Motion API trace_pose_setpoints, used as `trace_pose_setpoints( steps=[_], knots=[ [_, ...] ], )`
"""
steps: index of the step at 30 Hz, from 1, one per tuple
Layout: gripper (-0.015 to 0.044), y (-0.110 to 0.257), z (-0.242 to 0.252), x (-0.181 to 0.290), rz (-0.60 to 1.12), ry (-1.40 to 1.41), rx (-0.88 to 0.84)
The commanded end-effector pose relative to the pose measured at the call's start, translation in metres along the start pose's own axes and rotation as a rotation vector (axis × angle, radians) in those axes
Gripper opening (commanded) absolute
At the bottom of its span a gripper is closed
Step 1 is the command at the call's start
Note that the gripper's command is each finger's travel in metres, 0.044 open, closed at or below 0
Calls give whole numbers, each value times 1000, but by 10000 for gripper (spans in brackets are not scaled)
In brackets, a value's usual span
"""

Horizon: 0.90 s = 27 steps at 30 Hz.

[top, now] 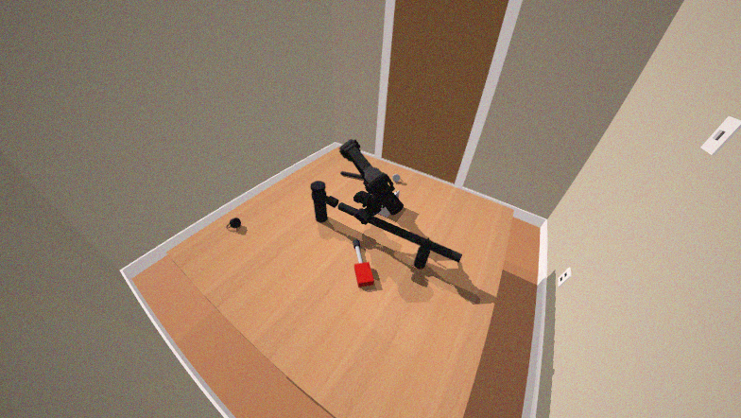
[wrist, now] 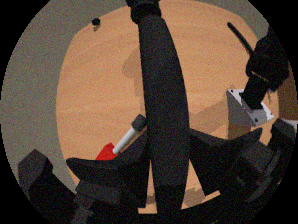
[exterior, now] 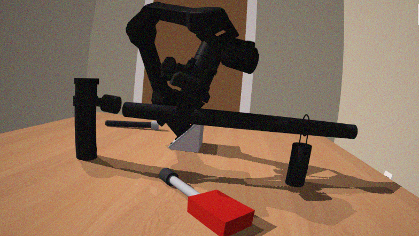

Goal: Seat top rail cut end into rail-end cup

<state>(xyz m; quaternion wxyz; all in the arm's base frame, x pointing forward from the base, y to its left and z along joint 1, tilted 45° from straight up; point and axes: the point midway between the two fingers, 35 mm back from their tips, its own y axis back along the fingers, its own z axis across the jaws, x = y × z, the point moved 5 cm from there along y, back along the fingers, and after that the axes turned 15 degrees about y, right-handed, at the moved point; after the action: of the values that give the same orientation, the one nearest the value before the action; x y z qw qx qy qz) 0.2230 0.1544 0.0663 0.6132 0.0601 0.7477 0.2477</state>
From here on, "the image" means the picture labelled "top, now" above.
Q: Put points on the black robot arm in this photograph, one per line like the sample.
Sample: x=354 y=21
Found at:
x=375 y=181

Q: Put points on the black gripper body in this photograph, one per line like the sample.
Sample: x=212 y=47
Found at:
x=365 y=215

